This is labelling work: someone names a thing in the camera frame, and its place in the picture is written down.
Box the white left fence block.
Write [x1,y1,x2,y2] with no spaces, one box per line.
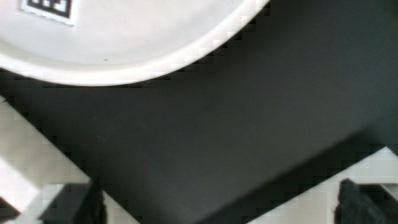
[0,96,139,224]

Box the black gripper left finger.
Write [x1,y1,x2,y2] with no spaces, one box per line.
[40,182,107,224]

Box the white round table top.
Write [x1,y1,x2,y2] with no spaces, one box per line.
[0,0,273,86]

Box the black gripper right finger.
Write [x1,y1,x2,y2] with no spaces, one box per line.
[335,179,398,224]

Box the white front fence rail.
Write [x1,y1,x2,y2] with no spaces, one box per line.
[248,147,398,224]

